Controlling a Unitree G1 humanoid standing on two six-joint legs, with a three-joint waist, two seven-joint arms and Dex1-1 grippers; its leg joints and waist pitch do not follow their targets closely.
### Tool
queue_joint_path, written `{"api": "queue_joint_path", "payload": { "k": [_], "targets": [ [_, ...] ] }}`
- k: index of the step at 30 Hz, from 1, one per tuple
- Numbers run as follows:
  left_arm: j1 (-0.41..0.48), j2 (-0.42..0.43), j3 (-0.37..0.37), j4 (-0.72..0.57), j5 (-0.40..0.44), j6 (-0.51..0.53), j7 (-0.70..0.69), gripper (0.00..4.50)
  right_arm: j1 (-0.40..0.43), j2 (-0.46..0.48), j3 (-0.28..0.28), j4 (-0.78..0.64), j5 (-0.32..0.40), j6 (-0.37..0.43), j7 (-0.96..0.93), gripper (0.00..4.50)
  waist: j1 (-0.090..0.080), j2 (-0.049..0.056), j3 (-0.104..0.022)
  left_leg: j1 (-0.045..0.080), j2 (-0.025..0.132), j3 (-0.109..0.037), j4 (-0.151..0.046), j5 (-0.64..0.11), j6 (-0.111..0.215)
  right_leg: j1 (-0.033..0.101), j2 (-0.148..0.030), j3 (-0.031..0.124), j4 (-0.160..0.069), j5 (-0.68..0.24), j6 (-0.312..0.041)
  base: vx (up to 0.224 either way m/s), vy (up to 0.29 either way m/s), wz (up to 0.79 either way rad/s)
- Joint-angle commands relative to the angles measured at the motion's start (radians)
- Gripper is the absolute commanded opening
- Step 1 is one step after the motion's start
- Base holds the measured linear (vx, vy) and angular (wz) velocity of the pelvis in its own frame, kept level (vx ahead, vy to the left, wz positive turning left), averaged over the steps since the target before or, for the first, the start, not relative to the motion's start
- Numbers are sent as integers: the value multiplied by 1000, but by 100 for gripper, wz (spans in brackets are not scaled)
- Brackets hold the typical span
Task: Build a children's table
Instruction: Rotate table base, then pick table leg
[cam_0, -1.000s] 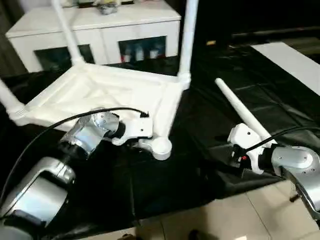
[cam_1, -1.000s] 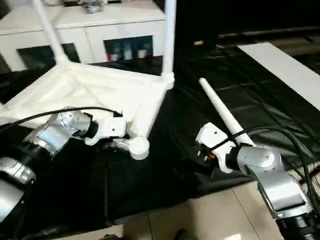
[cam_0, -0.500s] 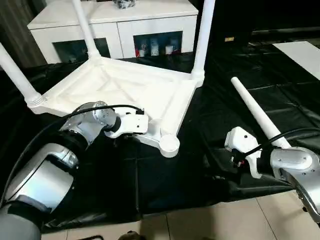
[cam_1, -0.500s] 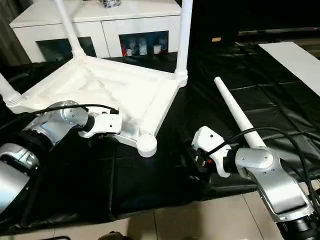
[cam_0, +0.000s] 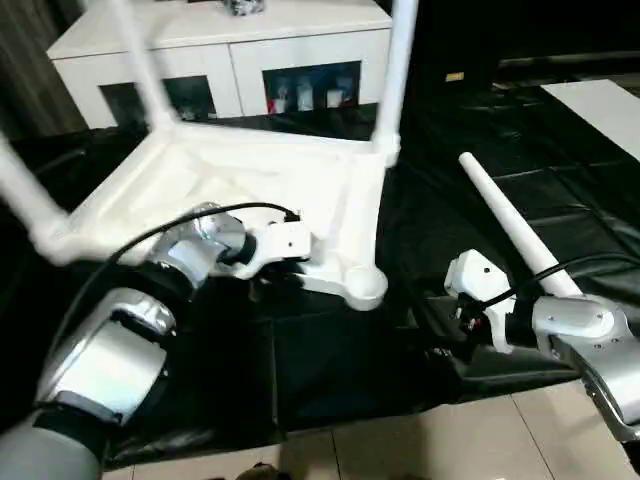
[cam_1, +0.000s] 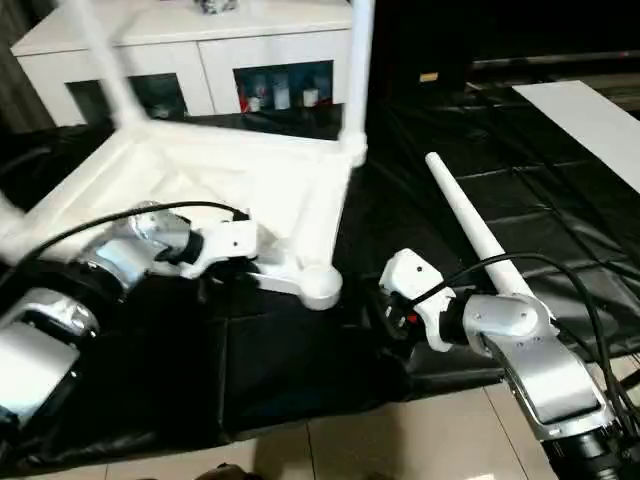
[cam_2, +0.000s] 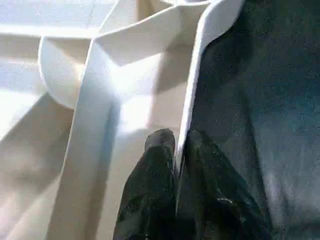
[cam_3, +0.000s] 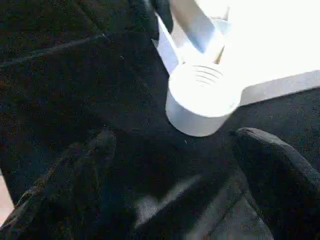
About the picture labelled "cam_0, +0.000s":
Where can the small yellow label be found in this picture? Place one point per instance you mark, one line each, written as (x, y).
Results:
(455, 76)

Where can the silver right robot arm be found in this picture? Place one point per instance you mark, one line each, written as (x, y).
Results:
(575, 320)

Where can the black white spotted toy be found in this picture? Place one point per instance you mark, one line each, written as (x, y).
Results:
(245, 7)

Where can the grey curtain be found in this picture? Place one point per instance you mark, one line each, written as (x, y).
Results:
(35, 60)

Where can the black table mat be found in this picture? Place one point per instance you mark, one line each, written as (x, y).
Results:
(350, 360)

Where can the black cabinet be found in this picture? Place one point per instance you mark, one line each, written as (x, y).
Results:
(525, 35)

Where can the white plastic table top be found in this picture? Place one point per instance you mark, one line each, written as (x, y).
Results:
(200, 175)

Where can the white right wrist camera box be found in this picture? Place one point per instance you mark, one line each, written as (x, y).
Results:
(475, 275)

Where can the white flat board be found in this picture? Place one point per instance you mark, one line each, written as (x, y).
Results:
(600, 115)

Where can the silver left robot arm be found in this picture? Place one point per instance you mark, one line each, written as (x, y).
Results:
(115, 360)

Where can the white plastic table leg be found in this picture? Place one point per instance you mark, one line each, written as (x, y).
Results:
(30, 200)
(395, 75)
(505, 215)
(145, 65)

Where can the white cabinet with glass doors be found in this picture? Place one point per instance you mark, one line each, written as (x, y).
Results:
(200, 45)

